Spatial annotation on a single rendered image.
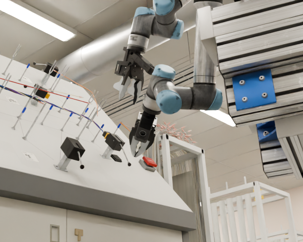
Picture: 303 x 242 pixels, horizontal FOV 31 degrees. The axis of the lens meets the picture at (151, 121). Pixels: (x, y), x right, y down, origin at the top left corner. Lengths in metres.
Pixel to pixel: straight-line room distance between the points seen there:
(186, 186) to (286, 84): 1.92
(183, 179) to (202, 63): 1.43
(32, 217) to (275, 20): 0.87
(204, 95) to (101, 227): 0.54
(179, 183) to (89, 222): 1.44
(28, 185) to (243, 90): 0.69
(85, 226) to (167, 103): 0.46
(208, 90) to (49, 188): 0.60
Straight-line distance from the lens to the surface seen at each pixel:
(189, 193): 3.08
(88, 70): 5.16
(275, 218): 10.95
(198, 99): 1.77
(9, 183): 1.56
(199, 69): 1.79
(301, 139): 1.33
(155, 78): 1.83
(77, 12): 5.06
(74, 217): 1.73
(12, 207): 1.60
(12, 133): 1.82
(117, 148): 2.04
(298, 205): 10.76
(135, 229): 1.90
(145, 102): 1.87
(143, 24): 2.06
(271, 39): 1.25
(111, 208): 1.78
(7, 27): 5.30
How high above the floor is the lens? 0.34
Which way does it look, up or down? 24 degrees up
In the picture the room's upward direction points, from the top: 4 degrees counter-clockwise
